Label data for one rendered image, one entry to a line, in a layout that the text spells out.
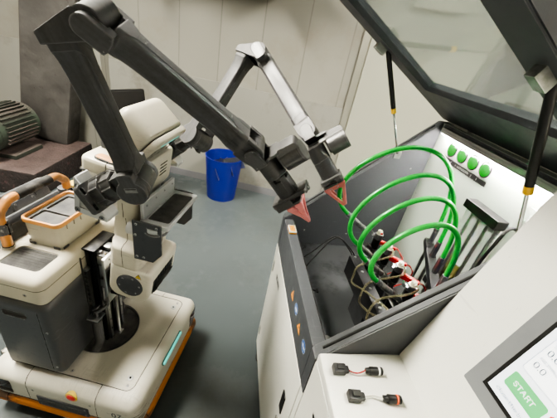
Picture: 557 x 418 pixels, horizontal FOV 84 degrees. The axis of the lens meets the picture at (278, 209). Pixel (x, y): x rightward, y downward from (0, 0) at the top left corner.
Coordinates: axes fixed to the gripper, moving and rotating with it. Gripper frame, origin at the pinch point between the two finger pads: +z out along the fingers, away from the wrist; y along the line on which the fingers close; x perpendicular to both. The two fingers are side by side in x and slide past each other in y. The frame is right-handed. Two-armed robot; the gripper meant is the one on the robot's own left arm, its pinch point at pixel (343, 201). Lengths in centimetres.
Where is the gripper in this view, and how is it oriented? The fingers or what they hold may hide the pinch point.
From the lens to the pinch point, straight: 99.7
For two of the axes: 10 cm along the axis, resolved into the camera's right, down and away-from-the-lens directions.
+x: -8.5, 4.3, 2.9
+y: 1.7, -2.9, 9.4
